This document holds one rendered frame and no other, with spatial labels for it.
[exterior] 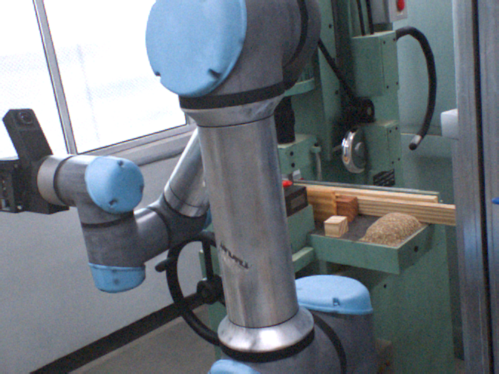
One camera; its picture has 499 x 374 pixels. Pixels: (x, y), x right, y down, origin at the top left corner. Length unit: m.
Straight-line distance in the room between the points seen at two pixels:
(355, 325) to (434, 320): 1.14
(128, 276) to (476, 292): 0.46
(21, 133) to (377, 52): 0.95
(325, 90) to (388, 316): 0.60
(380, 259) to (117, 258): 0.67
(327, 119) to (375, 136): 0.13
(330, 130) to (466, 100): 0.95
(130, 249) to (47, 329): 1.98
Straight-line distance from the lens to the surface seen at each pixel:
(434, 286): 1.98
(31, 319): 2.85
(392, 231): 1.41
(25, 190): 1.06
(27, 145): 1.03
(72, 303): 2.91
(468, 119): 0.79
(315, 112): 1.70
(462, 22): 0.78
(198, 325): 1.60
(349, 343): 0.87
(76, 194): 0.92
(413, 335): 1.90
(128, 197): 0.89
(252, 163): 0.69
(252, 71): 0.66
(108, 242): 0.92
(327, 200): 1.54
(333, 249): 1.47
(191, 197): 0.95
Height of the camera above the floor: 1.43
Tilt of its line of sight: 16 degrees down
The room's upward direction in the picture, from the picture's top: 8 degrees counter-clockwise
